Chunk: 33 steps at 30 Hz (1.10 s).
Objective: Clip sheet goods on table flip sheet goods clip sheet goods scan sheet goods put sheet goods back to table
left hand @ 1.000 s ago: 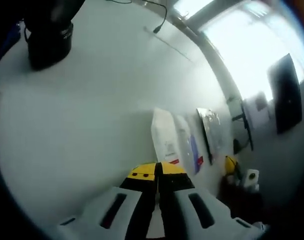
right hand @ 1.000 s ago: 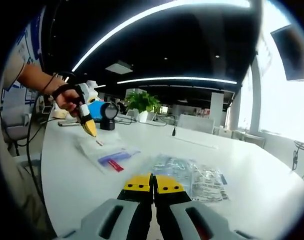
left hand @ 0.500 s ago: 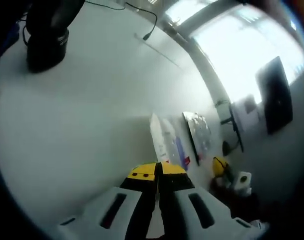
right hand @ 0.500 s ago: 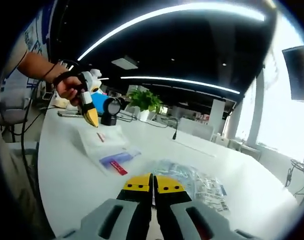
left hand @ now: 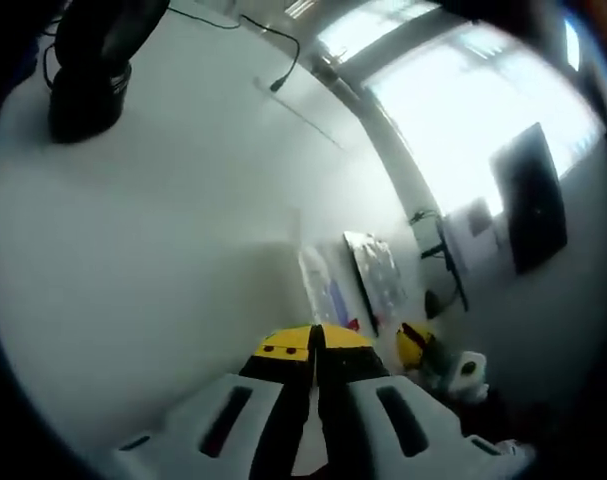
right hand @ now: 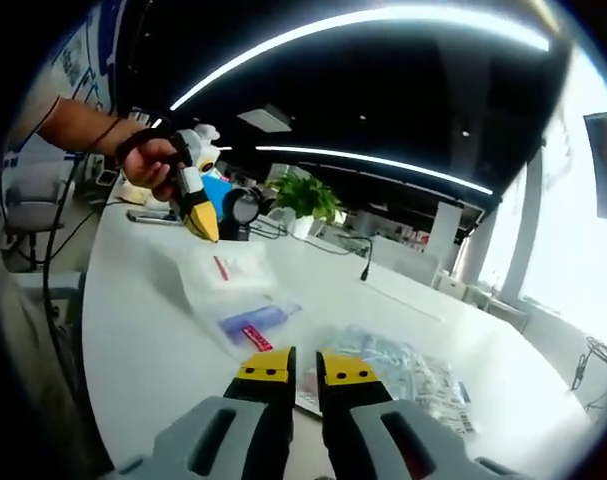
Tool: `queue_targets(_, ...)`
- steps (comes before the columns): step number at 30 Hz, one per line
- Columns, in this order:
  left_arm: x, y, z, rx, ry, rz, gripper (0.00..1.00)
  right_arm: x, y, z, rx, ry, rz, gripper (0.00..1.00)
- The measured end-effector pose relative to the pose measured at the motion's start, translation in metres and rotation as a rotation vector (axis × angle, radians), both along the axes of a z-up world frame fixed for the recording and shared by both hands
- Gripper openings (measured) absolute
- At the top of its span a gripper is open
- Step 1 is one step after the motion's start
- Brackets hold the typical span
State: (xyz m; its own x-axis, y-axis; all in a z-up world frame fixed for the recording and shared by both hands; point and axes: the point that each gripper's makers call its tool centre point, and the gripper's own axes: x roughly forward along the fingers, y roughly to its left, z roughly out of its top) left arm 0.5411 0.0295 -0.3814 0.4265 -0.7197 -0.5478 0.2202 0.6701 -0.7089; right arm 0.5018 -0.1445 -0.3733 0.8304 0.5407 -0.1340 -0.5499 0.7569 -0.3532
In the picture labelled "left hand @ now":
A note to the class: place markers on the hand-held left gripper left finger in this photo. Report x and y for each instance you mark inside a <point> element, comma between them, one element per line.
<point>218,425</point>

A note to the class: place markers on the black barcode scanner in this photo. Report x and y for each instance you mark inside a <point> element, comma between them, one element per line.
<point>88,100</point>

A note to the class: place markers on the black frame side desk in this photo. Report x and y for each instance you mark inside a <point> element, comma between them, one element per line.
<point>453,265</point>

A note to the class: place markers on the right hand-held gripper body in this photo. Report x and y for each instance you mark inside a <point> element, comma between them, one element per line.
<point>468,375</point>

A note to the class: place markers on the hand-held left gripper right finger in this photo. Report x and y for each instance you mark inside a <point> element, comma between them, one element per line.
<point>403,430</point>

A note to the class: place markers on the white table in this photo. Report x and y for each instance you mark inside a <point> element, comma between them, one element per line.
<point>133,250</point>

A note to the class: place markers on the clear sheet goods packet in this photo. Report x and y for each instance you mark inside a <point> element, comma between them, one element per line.
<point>323,285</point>

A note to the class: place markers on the black wall monitor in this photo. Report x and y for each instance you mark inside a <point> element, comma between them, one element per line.
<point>533,205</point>

